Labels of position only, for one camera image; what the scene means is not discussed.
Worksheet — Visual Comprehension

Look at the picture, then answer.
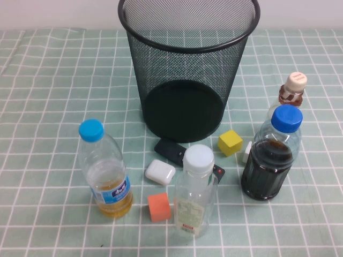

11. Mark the orange cube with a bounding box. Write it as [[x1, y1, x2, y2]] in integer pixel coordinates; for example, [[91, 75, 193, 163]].
[[147, 192, 172, 223]]

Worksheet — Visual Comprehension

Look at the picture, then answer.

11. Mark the clear bottle white cap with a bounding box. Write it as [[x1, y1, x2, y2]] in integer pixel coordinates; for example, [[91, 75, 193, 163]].
[[173, 144, 219, 238]]

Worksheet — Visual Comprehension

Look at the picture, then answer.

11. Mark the green checkered tablecloth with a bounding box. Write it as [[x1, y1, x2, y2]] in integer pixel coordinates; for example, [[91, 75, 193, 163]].
[[0, 26, 343, 257]]

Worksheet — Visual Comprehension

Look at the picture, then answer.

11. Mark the black mesh wastebasket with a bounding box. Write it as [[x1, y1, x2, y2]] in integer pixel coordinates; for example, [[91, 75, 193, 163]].
[[117, 0, 261, 143]]

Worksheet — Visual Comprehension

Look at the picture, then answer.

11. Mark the yellow liquid bottle light-blue cap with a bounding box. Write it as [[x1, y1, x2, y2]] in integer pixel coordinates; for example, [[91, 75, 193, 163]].
[[77, 119, 134, 219]]

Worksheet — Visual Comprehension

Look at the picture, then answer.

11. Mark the black remote control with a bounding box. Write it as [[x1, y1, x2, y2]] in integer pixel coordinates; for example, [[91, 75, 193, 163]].
[[154, 138, 226, 185]]

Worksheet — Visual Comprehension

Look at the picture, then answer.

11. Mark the small white object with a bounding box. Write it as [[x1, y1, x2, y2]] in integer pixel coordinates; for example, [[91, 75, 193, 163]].
[[242, 141, 254, 164]]

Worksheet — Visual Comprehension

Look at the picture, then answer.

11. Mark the white earbuds case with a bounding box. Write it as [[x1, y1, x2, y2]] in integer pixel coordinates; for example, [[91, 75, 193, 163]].
[[145, 159, 176, 186]]

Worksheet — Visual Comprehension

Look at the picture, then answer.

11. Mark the small bottle beige cap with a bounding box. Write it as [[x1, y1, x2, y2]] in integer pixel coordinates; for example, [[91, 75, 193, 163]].
[[267, 71, 308, 120]]

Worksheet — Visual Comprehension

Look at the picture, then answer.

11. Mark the dark liquid bottle blue cap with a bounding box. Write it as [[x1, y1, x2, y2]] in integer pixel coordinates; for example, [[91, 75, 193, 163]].
[[240, 104, 304, 201]]

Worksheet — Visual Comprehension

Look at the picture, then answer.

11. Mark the yellow cube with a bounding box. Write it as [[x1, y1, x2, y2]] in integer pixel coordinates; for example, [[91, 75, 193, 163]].
[[217, 130, 243, 157]]

